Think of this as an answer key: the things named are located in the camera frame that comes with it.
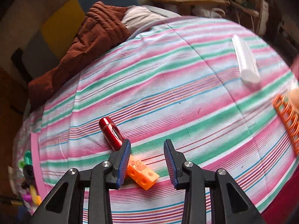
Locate red skirt clothing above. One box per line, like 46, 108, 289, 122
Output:
261, 167, 298, 223

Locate brown massager with pegs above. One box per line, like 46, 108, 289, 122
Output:
21, 179, 31, 190

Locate pink white cardboard tray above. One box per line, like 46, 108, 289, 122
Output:
14, 132, 49, 215

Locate orange linked cubes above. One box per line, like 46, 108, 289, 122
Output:
126, 155, 160, 190

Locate red metallic cylinder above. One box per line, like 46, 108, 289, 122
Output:
99, 117, 124, 151

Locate white plastic tube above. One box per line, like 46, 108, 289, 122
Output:
232, 34, 261, 84

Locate person right hand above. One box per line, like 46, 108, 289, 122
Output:
287, 88, 299, 114

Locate green plastic flanged spool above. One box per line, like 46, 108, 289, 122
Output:
23, 151, 33, 165

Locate white pillow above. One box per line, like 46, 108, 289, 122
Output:
122, 6, 166, 34

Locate striped pink green bedsheet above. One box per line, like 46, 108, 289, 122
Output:
13, 15, 299, 224

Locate orange lattice rack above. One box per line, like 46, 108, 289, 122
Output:
273, 94, 298, 156

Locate grey yellow blue headboard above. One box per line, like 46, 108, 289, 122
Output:
1, 0, 139, 83

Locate magenta perforated dome toy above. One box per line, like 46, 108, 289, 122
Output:
22, 192, 33, 204

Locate white green plug-in device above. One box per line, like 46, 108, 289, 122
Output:
18, 160, 26, 169

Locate rust brown quilted blanket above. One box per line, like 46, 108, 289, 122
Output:
28, 1, 130, 110

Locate grey jar with black lid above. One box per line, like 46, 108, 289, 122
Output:
23, 164, 34, 180

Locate wooden side desk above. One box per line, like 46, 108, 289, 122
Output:
151, 0, 259, 17

